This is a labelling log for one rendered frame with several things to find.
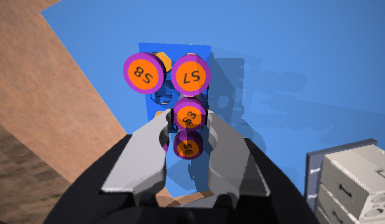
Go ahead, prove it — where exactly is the white bucket adapter with holes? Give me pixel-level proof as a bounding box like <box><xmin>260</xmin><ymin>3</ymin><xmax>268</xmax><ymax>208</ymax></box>
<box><xmin>321</xmin><ymin>144</ymin><xmax>385</xmax><ymax>221</ymax></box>
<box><xmin>316</xmin><ymin>207</ymin><xmax>332</xmax><ymax>224</ymax></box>
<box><xmin>317</xmin><ymin>184</ymin><xmax>385</xmax><ymax>224</ymax></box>

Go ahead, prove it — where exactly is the blue mat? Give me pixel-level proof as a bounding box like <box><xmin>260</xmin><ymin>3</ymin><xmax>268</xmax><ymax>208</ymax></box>
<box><xmin>40</xmin><ymin>0</ymin><xmax>385</xmax><ymax>198</ymax></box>

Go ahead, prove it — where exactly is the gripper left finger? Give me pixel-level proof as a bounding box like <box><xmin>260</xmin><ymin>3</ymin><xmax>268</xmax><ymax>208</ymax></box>
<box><xmin>43</xmin><ymin>108</ymin><xmax>173</xmax><ymax>224</ymax></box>

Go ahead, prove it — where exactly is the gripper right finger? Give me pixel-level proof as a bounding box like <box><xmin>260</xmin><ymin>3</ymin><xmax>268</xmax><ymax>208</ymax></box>
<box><xmin>205</xmin><ymin>109</ymin><xmax>320</xmax><ymax>224</ymax></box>

